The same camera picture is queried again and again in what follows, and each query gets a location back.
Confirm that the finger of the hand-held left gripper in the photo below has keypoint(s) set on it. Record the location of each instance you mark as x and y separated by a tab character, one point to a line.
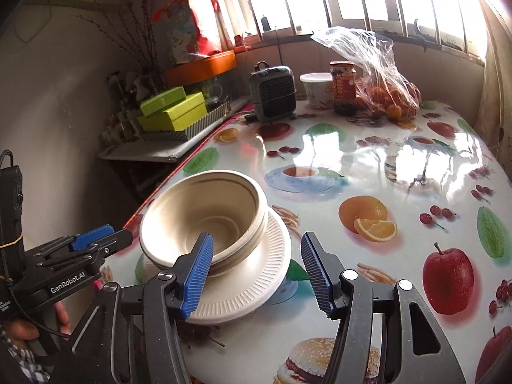
118	242
92	236

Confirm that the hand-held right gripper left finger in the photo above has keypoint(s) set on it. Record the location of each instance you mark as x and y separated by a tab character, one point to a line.
198	272

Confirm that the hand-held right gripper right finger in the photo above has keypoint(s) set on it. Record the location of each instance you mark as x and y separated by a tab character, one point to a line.
316	272

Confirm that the white paper plate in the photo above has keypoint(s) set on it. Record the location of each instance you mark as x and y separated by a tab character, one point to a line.
260	276
238	315
216	321

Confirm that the person's left forearm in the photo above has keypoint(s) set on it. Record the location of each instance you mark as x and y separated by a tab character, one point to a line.
16	360

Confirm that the person's left hand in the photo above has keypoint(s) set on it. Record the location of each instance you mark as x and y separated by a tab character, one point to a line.
20	330

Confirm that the fruit printed tablecloth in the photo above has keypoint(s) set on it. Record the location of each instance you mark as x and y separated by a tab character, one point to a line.
400	256

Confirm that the grey side shelf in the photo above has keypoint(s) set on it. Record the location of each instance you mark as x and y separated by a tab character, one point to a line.
160	150

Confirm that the cluster of small bottles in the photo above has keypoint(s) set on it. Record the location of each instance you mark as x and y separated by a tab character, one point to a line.
120	120

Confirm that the large lime green box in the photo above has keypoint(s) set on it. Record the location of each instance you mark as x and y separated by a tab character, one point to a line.
176	118

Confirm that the grey zigzag patterned box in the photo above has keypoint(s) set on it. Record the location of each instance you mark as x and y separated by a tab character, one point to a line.
204	124

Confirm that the small lime green box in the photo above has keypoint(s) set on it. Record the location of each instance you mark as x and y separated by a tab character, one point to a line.
162	102

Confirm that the clear glass mug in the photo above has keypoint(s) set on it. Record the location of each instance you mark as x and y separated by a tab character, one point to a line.
216	90

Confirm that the white paper tub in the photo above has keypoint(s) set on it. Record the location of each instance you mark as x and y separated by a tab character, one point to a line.
316	90

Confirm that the small grey fan heater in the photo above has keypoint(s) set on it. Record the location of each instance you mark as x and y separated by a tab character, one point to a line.
274	92

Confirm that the red label glass jar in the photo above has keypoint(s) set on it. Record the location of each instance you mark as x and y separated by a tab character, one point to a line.
343	88

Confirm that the bunch of small oranges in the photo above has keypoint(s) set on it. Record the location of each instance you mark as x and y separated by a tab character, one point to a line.
392	102

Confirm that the orange plastic box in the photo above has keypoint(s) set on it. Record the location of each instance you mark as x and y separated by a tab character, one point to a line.
200	68

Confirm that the dried twig bouquet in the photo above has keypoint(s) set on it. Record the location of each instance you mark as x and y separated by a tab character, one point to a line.
128	36

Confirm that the clear plastic bag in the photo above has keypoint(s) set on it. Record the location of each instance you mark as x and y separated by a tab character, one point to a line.
360	52

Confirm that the red printed gift bag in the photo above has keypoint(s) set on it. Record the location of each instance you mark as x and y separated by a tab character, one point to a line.
188	28

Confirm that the heart printed beige curtain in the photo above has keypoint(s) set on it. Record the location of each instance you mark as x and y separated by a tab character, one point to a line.
498	88

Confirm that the black window latch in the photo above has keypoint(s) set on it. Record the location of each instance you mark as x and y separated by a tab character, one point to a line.
420	32

